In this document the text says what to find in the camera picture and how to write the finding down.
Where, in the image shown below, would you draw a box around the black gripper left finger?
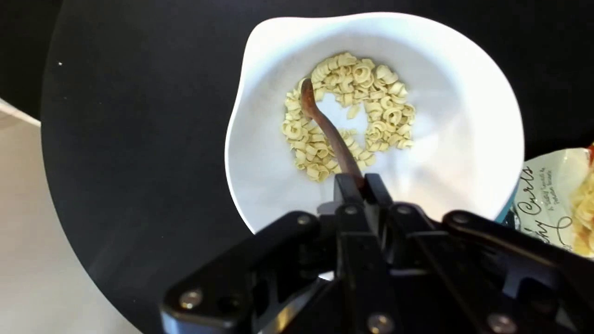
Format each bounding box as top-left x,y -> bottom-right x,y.
161,172 -> 397,334

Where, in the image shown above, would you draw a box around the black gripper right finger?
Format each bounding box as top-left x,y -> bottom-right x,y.
363,172 -> 594,334

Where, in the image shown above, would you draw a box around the brown metal spoon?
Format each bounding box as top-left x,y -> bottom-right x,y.
298,75 -> 367,190

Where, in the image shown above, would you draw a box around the white bowl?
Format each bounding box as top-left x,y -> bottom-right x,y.
222,9 -> 527,235

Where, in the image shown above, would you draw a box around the open snack bag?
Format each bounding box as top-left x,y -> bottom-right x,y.
497,140 -> 594,257

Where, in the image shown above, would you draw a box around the yellow cereal pieces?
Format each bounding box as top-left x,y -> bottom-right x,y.
280,49 -> 417,183

